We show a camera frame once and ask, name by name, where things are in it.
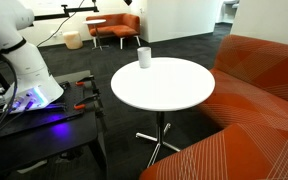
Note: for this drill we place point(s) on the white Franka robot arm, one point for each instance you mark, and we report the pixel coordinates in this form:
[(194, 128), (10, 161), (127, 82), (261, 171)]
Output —
[(24, 63)]

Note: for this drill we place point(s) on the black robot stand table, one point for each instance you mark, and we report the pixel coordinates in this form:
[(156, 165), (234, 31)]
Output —
[(50, 140)]

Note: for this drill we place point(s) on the black mounting plate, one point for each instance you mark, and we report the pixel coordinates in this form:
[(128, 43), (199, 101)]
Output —
[(67, 96)]

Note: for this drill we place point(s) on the black camera boom rail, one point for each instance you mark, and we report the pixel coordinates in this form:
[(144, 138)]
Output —
[(67, 13)]

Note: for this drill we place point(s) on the orange patterned corner sofa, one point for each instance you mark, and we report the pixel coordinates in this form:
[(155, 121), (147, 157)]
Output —
[(250, 110)]

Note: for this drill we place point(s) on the white wall outlet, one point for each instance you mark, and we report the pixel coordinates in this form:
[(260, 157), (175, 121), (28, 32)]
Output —
[(56, 33)]

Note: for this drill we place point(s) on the chrome table pedestal base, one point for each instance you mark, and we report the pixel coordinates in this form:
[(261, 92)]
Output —
[(159, 133)]

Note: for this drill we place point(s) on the beige round pouf stool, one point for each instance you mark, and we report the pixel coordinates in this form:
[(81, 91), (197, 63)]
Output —
[(73, 40)]

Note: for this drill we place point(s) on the small round white side table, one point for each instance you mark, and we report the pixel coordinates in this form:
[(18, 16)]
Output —
[(95, 22)]

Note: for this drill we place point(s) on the small orange lounge sofa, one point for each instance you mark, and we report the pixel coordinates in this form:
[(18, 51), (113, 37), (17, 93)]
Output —
[(115, 28)]

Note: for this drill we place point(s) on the white ceramic mug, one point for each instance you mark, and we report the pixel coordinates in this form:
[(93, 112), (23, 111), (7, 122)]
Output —
[(144, 58)]

